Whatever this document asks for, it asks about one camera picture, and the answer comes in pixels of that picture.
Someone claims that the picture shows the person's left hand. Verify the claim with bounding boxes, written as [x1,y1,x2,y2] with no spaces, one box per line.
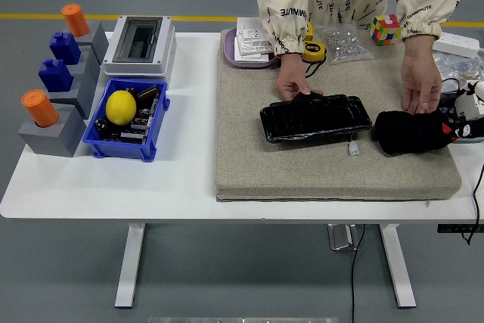
[400,54,443,115]

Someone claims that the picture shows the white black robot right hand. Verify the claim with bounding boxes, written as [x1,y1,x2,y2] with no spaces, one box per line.
[438,79,484,120]

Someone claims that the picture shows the person's right hand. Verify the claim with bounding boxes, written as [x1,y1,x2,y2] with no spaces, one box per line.
[275,65,325,103]

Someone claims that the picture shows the black glossy panel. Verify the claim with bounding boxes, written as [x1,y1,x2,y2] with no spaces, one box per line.
[259,92,374,145]

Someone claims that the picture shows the black rag with bear face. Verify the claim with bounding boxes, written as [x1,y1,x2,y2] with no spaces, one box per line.
[370,109,484,156]

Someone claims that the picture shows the black table control panel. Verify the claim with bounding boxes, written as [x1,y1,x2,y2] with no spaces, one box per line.
[437,223,484,234]

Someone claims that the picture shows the clear plastic parts bags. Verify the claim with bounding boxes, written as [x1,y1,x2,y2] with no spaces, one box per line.
[434,52,484,93]

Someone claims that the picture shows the yellow tape measure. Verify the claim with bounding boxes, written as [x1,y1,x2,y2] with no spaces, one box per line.
[301,39,328,79]

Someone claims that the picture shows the white power strip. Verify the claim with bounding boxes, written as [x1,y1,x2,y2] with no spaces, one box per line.
[433,31,481,58]

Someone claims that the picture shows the multicolour puzzle cube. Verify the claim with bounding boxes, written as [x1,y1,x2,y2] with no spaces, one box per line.
[369,14,403,47]

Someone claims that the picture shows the clear bag of screws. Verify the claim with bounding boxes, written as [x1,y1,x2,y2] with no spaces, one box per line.
[315,22,375,66]

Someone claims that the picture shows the purple tray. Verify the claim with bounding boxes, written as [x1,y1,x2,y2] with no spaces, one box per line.
[222,27,281,70]

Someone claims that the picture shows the grey-brown mat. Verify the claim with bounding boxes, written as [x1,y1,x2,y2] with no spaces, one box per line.
[214,28,462,203]

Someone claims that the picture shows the brown cylindrical capacitor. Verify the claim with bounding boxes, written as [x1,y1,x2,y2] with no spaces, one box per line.
[136,85,160,102]

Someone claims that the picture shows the dark circuit board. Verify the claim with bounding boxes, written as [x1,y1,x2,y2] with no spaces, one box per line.
[104,94,162,145]

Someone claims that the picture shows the yellow lemon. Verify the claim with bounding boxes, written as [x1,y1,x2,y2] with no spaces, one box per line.
[105,90,137,126]

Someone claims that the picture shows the white table leg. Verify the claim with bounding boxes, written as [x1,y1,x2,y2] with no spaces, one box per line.
[114,223,147,309]
[379,223,417,309]

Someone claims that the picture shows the blue plastic bin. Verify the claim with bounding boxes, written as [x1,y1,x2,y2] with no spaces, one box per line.
[82,79,171,163]

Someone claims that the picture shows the grey holder block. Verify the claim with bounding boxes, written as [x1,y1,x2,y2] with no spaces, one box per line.
[77,20,110,66]
[15,105,88,158]
[67,45,101,88]
[47,69,100,120]

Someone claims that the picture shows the orange cylinder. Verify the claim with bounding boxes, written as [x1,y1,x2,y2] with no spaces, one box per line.
[61,4,91,38]
[21,89,60,129]

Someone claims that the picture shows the blue bottle-shaped block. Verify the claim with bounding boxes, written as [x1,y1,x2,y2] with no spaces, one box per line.
[48,30,82,66]
[38,57,74,93]

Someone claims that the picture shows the white switch plates stack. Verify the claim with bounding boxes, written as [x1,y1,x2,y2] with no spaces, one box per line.
[234,16,279,63]

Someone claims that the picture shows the thin black hanging cable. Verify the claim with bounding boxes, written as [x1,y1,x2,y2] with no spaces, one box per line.
[463,163,484,247]

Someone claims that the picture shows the metal bracket under table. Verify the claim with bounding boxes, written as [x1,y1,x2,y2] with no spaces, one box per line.
[327,223,360,251]

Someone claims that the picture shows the white grey electrical enclosure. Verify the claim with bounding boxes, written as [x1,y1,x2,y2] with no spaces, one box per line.
[102,15,177,79]

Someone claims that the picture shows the black floor cable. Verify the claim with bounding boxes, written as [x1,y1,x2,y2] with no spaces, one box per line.
[349,224,366,323]

